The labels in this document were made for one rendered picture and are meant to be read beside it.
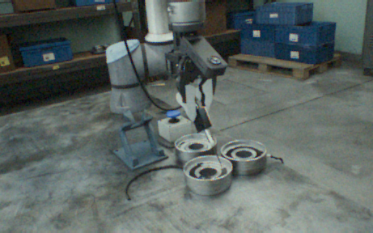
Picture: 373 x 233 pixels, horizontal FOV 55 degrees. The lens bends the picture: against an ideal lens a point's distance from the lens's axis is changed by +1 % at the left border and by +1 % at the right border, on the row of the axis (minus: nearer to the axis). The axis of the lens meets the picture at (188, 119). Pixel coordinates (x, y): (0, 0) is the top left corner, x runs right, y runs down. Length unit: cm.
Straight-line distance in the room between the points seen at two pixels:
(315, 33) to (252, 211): 375
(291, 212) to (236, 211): 10
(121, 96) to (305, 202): 74
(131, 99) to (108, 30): 368
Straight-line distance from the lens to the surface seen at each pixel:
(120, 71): 123
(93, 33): 483
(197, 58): 70
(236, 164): 80
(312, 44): 439
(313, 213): 72
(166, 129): 99
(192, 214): 71
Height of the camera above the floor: 122
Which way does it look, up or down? 22 degrees down
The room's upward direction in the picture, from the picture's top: 5 degrees counter-clockwise
